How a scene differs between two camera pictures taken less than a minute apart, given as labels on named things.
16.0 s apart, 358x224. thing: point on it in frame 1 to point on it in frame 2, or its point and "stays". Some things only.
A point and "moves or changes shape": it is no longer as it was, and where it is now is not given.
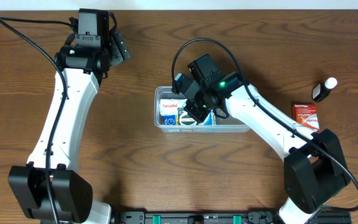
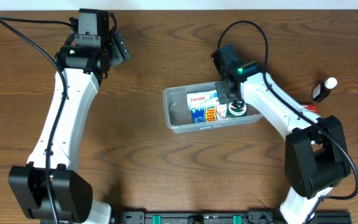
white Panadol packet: x=169 y=106 moves or changes shape
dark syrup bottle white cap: x=321 y=90 stays
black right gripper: x=199 y=114 to x=222 y=94
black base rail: x=226 y=217 stays
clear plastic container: x=227 y=120 moves or changes shape
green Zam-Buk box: x=184 y=118 moves or changes shape
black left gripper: x=118 y=47 stays
